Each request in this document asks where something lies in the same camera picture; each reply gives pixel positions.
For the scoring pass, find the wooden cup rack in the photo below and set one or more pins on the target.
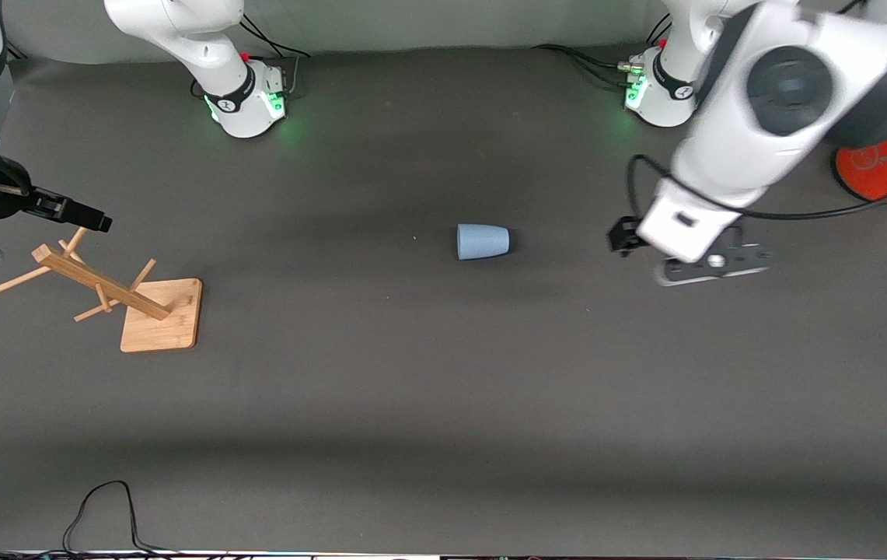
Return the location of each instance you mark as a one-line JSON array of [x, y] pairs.
[[163, 319]]

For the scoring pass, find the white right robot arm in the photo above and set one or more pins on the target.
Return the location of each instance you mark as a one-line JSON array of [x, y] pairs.
[[210, 47]]

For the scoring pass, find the light blue cup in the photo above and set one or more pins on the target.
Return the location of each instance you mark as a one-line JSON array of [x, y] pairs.
[[482, 242]]

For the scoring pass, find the orange cylindrical can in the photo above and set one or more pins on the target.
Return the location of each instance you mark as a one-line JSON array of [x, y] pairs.
[[886, 167]]

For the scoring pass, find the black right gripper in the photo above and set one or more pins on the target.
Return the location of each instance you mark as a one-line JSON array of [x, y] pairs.
[[1, 194]]

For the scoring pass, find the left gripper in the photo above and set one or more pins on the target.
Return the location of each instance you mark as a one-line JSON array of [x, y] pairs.
[[623, 234]]

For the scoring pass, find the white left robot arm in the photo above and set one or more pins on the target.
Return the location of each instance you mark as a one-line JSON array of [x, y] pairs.
[[785, 85]]

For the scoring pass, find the dark grey table cloth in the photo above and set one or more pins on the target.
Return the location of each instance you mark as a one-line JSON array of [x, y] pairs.
[[443, 389]]

